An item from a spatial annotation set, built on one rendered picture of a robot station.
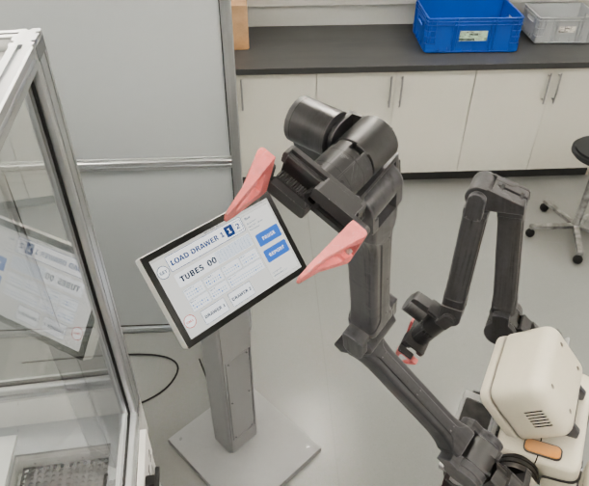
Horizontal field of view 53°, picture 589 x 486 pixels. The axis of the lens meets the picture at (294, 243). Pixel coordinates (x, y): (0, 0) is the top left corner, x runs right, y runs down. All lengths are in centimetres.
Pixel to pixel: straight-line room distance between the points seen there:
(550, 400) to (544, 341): 14
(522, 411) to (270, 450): 156
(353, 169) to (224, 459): 218
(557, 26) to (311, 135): 377
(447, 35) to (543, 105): 80
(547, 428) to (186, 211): 185
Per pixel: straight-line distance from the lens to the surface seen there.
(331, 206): 60
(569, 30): 445
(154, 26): 235
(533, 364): 135
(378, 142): 66
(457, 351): 320
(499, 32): 413
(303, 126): 70
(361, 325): 100
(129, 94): 247
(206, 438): 277
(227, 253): 194
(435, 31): 400
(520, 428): 139
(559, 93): 431
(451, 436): 124
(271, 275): 201
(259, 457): 270
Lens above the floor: 235
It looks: 39 degrees down
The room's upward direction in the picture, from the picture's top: straight up
